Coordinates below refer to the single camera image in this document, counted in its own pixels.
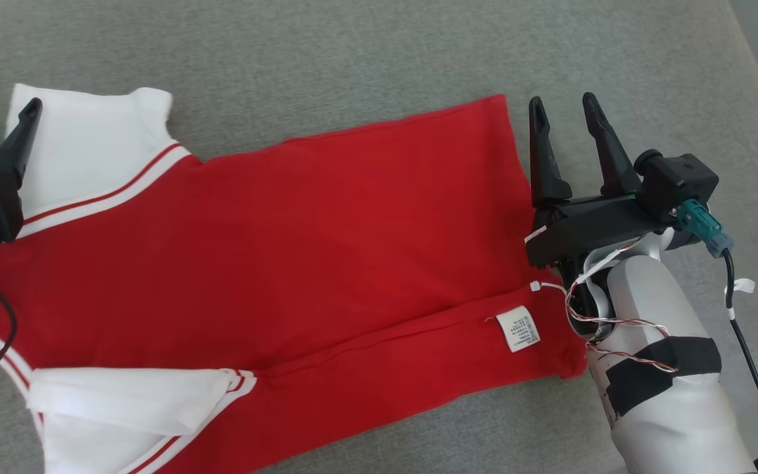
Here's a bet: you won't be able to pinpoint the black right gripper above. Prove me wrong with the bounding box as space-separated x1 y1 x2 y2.
525 92 666 267

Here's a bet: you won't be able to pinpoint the teal right camera cable connector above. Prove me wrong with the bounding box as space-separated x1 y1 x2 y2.
674 199 735 259

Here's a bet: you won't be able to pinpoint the twisted red white wires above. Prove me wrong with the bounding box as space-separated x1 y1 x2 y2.
565 237 679 374

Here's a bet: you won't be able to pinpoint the white right cable tag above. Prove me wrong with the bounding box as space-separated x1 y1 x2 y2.
724 278 756 321

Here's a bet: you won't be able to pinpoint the red jersey shirt white sleeves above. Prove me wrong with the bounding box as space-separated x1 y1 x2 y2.
0 84 589 474

